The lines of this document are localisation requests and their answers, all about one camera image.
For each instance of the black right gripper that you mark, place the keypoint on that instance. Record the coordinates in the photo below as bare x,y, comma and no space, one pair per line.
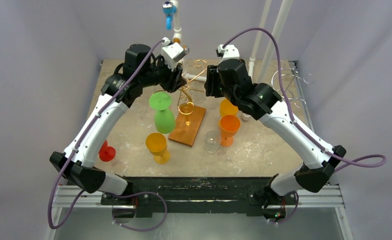
212,81

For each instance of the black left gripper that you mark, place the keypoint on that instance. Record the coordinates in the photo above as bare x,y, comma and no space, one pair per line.
174,79

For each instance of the green plastic goblet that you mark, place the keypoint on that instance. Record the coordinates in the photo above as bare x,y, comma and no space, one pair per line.
164,119

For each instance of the small clear glass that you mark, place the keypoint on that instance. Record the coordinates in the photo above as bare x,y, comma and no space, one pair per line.
212,141

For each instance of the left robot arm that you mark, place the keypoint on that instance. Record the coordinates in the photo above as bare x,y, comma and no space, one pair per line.
140,69

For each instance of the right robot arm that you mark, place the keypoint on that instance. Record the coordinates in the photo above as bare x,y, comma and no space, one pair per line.
265,104

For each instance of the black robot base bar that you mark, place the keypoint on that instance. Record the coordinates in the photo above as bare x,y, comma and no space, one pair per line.
240,195

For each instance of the chrome spiral glass rack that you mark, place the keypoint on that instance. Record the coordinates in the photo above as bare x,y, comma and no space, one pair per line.
293,81

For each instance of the yellow plastic goblet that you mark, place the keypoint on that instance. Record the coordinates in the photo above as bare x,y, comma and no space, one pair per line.
227,108

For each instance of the yellow faucet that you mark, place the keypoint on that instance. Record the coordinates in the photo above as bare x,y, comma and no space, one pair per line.
180,47

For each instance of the orange plastic goblet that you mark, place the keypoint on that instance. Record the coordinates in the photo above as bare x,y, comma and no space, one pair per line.
229,126

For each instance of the blue faucet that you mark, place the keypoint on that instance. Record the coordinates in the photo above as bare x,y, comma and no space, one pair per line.
169,9

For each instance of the yellow-orange plastic goblet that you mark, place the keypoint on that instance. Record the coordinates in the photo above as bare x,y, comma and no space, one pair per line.
157,145

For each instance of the red plastic goblet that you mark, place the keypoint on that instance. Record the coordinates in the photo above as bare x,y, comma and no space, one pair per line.
106,152

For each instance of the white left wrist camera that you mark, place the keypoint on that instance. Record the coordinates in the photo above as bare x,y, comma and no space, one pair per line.
171,57

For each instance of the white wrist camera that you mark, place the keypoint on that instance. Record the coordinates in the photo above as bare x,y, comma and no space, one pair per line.
171,57
227,52

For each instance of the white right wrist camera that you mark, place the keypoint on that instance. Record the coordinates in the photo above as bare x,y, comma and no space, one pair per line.
227,52

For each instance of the gold wire wine glass rack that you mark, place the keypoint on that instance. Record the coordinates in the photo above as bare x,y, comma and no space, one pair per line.
189,118

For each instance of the white PVC pipe frame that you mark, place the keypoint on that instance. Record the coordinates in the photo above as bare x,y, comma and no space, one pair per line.
252,59

